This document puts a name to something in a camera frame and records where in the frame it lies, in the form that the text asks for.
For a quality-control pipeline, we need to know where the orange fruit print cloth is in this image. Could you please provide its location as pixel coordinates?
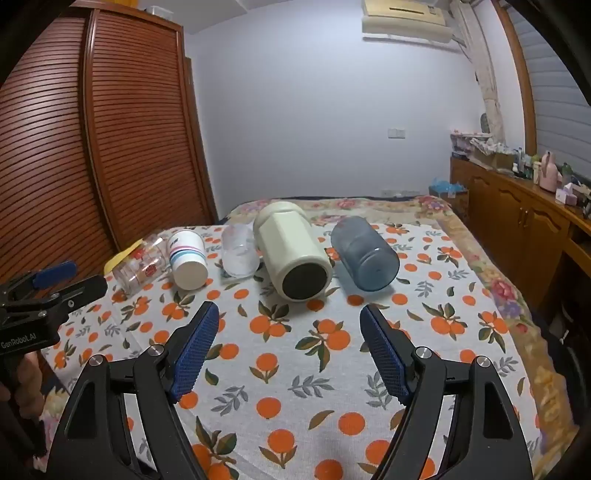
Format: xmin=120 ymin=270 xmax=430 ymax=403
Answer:
xmin=39 ymin=222 xmax=542 ymax=480

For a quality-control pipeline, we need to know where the blue plastic bag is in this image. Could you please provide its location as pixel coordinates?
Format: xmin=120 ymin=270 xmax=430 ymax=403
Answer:
xmin=429 ymin=178 xmax=468 ymax=200

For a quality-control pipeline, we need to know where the pile of printed cloths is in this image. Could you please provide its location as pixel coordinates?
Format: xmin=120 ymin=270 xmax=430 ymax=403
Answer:
xmin=450 ymin=130 xmax=496 ymax=158

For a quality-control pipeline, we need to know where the floral blanket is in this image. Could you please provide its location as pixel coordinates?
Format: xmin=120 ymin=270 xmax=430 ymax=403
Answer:
xmin=217 ymin=195 xmax=578 ymax=462

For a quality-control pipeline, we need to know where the cardboard box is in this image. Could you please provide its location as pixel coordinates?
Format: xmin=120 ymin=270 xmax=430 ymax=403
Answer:
xmin=471 ymin=148 xmax=514 ymax=171

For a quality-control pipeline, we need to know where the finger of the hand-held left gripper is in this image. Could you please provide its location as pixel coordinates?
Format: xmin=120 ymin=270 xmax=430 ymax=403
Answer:
xmin=0 ymin=261 xmax=78 ymax=305
xmin=25 ymin=275 xmax=108 ymax=320

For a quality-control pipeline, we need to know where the clear glass red print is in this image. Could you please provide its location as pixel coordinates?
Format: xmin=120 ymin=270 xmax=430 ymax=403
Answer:
xmin=112 ymin=234 xmax=171 ymax=295

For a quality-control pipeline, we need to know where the yellow plastic lid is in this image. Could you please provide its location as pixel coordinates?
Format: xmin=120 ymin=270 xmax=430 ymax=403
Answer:
xmin=103 ymin=237 xmax=144 ymax=274

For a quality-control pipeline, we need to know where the pink bottle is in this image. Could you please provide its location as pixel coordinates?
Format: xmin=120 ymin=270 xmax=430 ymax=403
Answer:
xmin=538 ymin=150 xmax=562 ymax=191

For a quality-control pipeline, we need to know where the white striped paper cup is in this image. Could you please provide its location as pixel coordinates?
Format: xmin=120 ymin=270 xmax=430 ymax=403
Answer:
xmin=167 ymin=229 xmax=208 ymax=291

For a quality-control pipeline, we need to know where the pale patterned curtain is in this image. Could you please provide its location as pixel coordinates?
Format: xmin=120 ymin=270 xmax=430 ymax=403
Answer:
xmin=455 ymin=0 xmax=505 ymax=145

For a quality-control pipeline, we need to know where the cream wall air conditioner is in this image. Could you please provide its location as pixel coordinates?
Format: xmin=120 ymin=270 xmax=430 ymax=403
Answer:
xmin=360 ymin=0 xmax=455 ymax=45

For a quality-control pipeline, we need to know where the cream insulated cup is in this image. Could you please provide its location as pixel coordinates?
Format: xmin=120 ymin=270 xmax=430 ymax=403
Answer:
xmin=252 ymin=201 xmax=334 ymax=301

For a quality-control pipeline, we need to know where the brown louvered wooden wardrobe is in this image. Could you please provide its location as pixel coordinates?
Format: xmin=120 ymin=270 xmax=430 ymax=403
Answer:
xmin=0 ymin=7 xmax=219 ymax=288

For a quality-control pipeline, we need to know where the blue translucent plastic cup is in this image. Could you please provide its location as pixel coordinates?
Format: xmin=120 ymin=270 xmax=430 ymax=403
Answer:
xmin=330 ymin=217 xmax=400 ymax=291

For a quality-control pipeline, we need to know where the clear plastic cup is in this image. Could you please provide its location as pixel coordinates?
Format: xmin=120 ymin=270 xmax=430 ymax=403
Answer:
xmin=222 ymin=224 xmax=260 ymax=278

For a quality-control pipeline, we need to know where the wooden sideboard cabinet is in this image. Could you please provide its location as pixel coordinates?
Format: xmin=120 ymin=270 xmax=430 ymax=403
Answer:
xmin=450 ymin=156 xmax=591 ymax=324

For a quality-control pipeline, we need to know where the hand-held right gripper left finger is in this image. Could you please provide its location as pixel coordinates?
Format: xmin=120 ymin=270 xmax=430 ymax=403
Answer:
xmin=44 ymin=301 xmax=220 ymax=480

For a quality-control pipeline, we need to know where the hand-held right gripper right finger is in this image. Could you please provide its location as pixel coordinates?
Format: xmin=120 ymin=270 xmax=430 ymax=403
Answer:
xmin=359 ymin=304 xmax=539 ymax=480

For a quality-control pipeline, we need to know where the grey window blind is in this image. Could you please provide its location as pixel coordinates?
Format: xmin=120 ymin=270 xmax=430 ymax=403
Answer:
xmin=508 ymin=4 xmax=591 ymax=163

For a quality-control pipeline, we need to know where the person's left hand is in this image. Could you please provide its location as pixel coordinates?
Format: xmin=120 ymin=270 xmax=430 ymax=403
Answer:
xmin=0 ymin=352 xmax=47 ymax=426

